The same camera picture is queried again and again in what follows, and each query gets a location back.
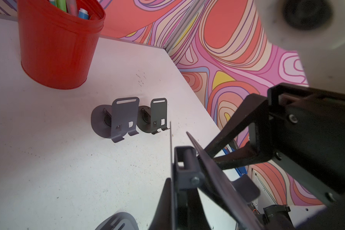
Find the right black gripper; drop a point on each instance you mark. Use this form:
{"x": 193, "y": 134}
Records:
{"x": 301, "y": 129}

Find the blue stapler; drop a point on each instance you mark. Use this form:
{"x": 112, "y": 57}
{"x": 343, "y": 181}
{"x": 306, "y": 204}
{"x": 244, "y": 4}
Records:
{"x": 229, "y": 152}

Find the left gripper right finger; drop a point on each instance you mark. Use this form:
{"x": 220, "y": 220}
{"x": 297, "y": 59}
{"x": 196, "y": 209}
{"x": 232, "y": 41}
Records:
{"x": 196, "y": 217}

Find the red pen cup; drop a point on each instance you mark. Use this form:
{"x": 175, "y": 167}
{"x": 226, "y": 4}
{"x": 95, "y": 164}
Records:
{"x": 56, "y": 47}

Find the dark grey phone stand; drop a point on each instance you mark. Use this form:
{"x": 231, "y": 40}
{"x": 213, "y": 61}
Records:
{"x": 154, "y": 117}

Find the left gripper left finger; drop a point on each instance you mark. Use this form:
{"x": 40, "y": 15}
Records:
{"x": 163, "y": 217}

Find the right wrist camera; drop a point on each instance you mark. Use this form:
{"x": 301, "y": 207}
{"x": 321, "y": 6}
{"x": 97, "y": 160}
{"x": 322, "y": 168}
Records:
{"x": 316, "y": 31}

